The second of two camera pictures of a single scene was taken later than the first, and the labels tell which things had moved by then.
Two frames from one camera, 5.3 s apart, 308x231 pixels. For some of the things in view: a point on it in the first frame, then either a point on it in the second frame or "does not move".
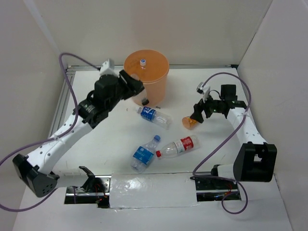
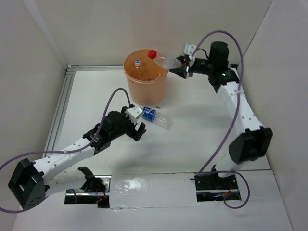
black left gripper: x=134 y=85 to x=141 y=130
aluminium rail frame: x=68 y=80 does not move
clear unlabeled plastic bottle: x=142 y=63 to x=137 y=63
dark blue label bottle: x=161 y=119 does not move
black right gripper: x=198 y=108 to x=182 y=72
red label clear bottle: x=184 y=145 to x=171 y=63
